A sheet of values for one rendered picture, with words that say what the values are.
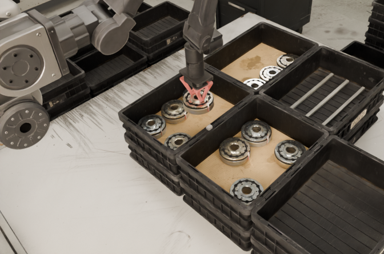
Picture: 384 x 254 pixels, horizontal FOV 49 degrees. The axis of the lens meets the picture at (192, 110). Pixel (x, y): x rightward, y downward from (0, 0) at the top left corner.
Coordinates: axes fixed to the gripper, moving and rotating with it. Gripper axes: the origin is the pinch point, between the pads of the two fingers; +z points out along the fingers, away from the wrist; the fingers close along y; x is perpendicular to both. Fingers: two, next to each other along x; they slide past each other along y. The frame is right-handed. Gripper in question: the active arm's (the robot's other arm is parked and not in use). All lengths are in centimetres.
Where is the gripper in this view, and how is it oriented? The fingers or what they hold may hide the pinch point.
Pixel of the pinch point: (197, 96)
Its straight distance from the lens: 138.3
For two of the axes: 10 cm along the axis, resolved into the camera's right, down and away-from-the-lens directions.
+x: -7.9, 4.3, -4.3
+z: 0.6, 7.7, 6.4
